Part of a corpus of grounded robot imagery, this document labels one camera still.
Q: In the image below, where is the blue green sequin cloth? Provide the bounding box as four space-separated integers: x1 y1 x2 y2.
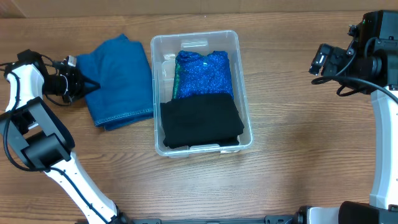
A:
172 50 233 99

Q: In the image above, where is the black cloth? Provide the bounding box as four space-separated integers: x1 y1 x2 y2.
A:
160 93 244 149

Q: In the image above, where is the clear plastic storage bin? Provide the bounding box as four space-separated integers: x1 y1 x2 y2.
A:
150 30 253 158

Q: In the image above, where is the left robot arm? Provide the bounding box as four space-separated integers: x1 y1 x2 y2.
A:
1 49 130 223

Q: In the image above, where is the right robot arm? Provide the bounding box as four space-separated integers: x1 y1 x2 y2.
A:
290 10 397 224

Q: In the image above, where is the blue denim cloth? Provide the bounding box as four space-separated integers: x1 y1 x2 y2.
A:
77 34 154 131

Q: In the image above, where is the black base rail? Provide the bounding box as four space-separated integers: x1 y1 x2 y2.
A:
133 214 352 224

